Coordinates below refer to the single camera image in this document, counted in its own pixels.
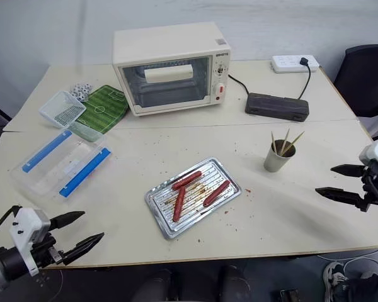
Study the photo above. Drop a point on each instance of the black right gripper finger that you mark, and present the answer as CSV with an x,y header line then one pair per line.
x,y
340,193
349,170

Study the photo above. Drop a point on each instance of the white power strip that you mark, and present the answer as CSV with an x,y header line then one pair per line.
x,y
286,64

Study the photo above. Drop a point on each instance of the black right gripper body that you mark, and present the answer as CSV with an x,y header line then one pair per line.
x,y
372,188

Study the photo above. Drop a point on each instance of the clear box with blue clips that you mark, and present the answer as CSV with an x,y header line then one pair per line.
x,y
60,166

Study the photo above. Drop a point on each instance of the white mesh basket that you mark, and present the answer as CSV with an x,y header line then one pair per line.
x,y
63,108

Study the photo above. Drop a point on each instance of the small black white ball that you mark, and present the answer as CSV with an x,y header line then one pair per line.
x,y
82,97

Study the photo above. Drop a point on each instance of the metal cup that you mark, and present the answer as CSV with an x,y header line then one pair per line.
x,y
275,163

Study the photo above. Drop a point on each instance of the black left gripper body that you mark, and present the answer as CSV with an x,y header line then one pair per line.
x,y
44,250

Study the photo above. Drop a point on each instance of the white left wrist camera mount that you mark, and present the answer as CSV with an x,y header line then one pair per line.
x,y
26,221

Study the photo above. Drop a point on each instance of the small clear plastic dish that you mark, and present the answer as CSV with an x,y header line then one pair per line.
x,y
86,132

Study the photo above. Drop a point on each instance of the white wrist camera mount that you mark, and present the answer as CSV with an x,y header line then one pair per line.
x,y
376,155
26,221

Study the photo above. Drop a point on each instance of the black office chair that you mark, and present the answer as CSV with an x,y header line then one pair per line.
x,y
365,85

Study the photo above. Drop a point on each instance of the red sausage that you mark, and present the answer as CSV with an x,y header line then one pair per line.
x,y
178,204
216,193
187,180

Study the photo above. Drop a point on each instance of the cream toaster oven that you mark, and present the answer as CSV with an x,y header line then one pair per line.
x,y
163,44

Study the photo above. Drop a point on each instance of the silver ribbed baking tray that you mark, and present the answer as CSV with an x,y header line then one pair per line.
x,y
220,171

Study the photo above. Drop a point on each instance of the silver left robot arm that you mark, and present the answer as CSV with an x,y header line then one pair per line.
x,y
9,262

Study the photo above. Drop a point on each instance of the black and white sneaker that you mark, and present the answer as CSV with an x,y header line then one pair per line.
x,y
334,277

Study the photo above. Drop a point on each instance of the dark grey tool case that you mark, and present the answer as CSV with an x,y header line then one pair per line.
x,y
277,107

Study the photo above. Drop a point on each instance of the green football pitch tray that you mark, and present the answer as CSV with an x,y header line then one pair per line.
x,y
104,107

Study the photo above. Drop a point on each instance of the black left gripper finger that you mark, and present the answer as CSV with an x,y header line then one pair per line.
x,y
66,218
82,247

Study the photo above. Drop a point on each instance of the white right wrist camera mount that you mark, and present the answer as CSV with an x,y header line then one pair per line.
x,y
376,155

